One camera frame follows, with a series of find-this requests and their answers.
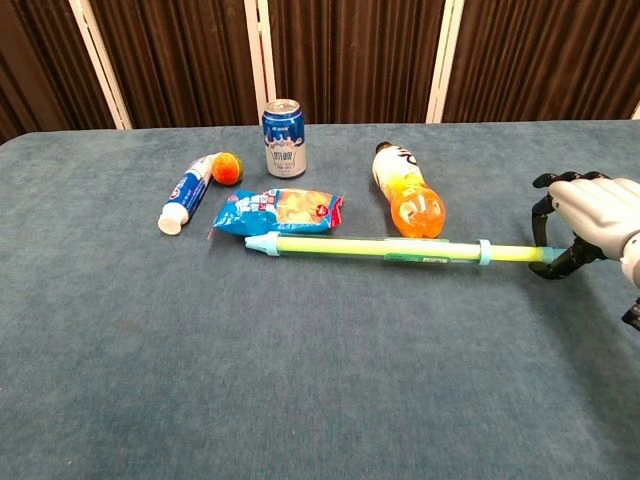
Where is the blue snack bag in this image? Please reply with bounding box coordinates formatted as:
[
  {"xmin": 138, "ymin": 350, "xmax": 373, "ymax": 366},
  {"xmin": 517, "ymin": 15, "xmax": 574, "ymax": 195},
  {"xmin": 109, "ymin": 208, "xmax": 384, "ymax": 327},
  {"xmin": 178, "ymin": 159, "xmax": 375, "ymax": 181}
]
[{"xmin": 207, "ymin": 187, "xmax": 345, "ymax": 240}]

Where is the orange drink bottle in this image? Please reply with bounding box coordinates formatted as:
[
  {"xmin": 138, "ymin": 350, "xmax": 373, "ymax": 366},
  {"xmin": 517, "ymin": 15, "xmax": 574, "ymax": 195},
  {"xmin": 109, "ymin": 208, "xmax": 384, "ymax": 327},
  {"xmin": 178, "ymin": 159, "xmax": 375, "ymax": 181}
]
[{"xmin": 371, "ymin": 141, "xmax": 446, "ymax": 239}]

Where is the small orange ball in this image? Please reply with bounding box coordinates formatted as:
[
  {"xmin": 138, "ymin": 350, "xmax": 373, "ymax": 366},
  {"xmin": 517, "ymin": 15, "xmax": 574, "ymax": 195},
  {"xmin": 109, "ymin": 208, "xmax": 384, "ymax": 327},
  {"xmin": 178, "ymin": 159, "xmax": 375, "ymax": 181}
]
[{"xmin": 211, "ymin": 151, "xmax": 245, "ymax": 186}]

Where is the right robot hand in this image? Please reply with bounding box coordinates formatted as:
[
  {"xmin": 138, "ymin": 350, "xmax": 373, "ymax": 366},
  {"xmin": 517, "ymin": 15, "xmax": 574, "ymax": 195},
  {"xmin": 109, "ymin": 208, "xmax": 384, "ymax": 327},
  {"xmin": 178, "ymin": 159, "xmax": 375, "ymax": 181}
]
[{"xmin": 528, "ymin": 170, "xmax": 640, "ymax": 281}]

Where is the blue drink can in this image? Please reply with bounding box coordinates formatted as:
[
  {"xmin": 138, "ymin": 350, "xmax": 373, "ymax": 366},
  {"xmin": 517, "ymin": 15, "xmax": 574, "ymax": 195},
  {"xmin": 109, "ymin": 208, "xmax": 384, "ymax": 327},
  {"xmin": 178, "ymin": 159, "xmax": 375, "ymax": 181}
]
[{"xmin": 261, "ymin": 98, "xmax": 307, "ymax": 179}]

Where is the blue white toothpaste tube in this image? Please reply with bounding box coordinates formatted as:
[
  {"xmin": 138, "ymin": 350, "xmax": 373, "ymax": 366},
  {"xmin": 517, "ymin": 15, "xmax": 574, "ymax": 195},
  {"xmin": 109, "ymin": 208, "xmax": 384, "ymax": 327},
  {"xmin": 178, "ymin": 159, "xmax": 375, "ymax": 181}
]
[{"xmin": 157, "ymin": 152, "xmax": 224, "ymax": 235}]

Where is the blue felt table cover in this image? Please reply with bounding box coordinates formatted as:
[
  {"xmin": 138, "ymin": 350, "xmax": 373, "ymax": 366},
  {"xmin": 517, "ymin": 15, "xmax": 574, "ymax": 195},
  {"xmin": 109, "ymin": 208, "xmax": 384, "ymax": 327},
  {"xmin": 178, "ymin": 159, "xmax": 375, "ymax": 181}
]
[{"xmin": 0, "ymin": 118, "xmax": 640, "ymax": 480}]

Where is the dark curtain partition panel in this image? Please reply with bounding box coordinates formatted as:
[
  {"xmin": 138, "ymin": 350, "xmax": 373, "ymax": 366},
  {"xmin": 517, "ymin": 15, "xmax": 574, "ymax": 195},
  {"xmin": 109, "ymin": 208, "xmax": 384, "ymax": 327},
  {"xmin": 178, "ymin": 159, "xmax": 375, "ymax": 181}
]
[
  {"xmin": 0, "ymin": 0, "xmax": 132, "ymax": 144},
  {"xmin": 67, "ymin": 0, "xmax": 276, "ymax": 130},
  {"xmin": 425, "ymin": 0, "xmax": 640, "ymax": 124},
  {"xmin": 243, "ymin": 0, "xmax": 455, "ymax": 126}
]

